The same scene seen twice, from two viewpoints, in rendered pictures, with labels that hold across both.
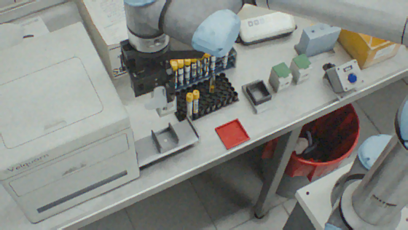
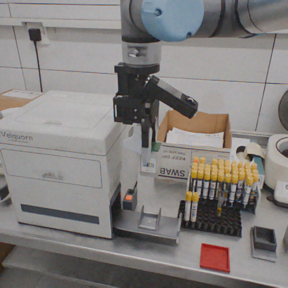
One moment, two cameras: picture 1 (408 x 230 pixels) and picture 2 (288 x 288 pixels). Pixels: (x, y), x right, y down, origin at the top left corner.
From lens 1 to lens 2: 68 cm
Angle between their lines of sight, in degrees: 44
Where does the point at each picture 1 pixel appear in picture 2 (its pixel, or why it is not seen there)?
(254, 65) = (275, 221)
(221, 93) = (226, 221)
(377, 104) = not seen: outside the picture
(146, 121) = (152, 210)
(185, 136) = (167, 228)
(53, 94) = (75, 112)
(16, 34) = not seen: hidden behind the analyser
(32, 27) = not seen: hidden behind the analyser
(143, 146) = (130, 216)
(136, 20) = (122, 14)
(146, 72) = (129, 97)
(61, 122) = (59, 125)
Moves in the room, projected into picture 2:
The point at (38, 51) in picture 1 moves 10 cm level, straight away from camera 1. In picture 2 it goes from (94, 98) to (107, 87)
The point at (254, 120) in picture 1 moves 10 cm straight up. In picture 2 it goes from (246, 260) to (253, 229)
